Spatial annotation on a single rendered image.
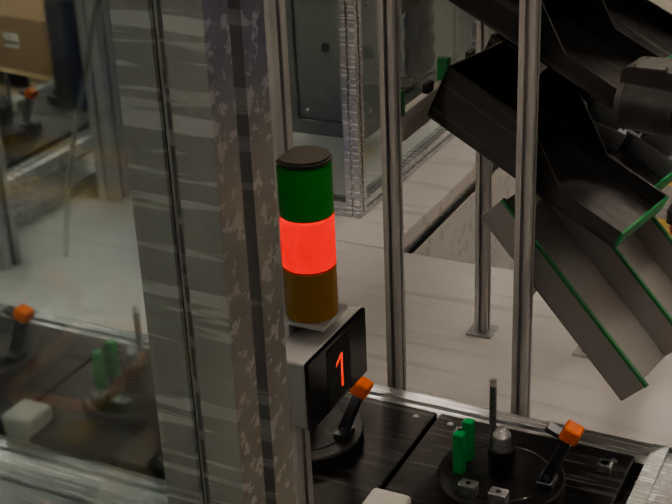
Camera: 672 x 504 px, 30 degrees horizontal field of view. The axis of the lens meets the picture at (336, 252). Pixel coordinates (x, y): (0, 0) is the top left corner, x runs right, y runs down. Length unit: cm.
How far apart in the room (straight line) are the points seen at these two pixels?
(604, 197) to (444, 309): 56
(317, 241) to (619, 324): 61
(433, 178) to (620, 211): 106
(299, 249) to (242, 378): 76
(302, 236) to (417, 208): 131
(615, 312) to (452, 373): 33
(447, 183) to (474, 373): 75
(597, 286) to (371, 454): 37
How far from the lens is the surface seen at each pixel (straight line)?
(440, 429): 153
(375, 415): 155
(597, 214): 147
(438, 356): 190
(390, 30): 147
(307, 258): 112
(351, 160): 234
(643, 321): 165
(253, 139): 34
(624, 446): 153
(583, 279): 162
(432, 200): 245
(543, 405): 179
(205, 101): 32
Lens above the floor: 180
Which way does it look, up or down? 25 degrees down
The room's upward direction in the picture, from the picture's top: 3 degrees counter-clockwise
